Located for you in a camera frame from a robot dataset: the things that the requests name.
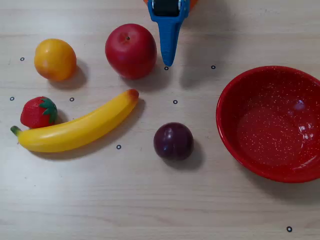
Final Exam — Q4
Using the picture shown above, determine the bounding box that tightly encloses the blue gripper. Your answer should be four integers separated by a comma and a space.
147, 0, 190, 68

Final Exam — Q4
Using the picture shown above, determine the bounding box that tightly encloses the dark purple plum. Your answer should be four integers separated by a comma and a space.
153, 121, 195, 162

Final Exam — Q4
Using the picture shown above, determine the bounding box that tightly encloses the red speckled enamel bowl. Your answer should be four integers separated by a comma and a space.
216, 65, 320, 184

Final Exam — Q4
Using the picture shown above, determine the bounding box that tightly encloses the red toy apple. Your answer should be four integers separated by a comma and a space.
104, 23, 158, 80

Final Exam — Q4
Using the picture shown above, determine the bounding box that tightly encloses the yellow orange toy peach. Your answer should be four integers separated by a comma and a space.
33, 38, 77, 82

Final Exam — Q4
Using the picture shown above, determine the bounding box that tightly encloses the yellow toy banana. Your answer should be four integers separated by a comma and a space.
10, 88, 140, 153

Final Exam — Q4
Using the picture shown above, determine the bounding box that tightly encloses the red toy strawberry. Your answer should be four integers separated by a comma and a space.
20, 96, 59, 129

